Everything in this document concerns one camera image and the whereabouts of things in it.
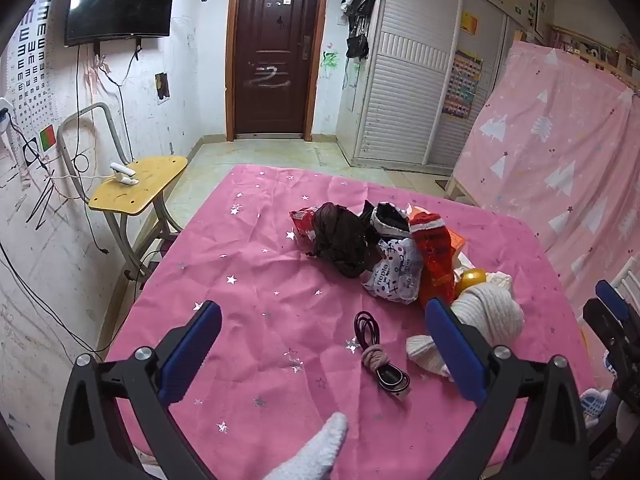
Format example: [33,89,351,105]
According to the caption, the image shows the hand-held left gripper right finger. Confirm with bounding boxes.
[424,297,591,480]

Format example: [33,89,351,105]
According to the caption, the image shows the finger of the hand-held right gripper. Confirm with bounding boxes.
[583,298,628,361]
[595,280,640,333]

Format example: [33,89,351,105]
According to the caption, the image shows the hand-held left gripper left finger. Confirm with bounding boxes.
[55,300,223,480]

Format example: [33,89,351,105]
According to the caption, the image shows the orange packet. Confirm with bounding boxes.
[446,227,469,255]

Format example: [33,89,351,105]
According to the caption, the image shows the white metal chair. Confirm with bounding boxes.
[616,269,640,303]

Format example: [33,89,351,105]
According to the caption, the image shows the white knitted sock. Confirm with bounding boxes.
[406,285,526,378]

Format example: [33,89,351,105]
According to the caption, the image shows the yellow ball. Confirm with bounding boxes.
[457,268,488,294]

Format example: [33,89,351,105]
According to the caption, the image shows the white cloth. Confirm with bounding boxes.
[484,270,515,292]

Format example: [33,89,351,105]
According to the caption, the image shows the red knitted sock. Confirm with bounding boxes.
[409,212,458,311]

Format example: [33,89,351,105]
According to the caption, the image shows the pink star print tablecloth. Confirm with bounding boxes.
[100,164,601,480]

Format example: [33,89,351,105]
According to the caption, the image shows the white printed plastic packet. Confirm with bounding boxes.
[362,237,426,306]

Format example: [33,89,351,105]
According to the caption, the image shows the black and white sock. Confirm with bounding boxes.
[367,201,413,241]

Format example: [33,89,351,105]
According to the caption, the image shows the pink tree print curtain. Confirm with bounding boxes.
[452,40,640,311]

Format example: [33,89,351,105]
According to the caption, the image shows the white fuzzy sock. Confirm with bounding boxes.
[262,412,350,480]

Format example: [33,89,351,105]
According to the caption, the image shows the red snack packet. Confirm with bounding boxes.
[290,206,323,244]

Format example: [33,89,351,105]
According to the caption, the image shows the dark brown stocking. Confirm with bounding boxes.
[305,202,381,279]

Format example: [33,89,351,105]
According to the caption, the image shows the white clip device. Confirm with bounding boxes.
[109,162,140,186]

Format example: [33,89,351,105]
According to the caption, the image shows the colourful grid poster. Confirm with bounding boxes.
[442,49,484,121]

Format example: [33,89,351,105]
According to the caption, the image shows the white slatted wardrobe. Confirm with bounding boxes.
[350,0,526,171]

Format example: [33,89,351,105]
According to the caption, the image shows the dark brown door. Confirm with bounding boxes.
[225,0,333,142]

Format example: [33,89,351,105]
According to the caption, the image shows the black hanging bags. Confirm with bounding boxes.
[344,0,379,61]

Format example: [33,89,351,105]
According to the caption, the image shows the eye chart poster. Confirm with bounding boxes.
[0,0,57,161]

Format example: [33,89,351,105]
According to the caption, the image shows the black flat television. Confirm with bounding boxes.
[64,0,178,48]

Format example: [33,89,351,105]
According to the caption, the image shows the pink hair tie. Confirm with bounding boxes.
[361,344,397,369]

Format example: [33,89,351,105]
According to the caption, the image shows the yellow chair with grey frame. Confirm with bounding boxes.
[56,102,189,286]

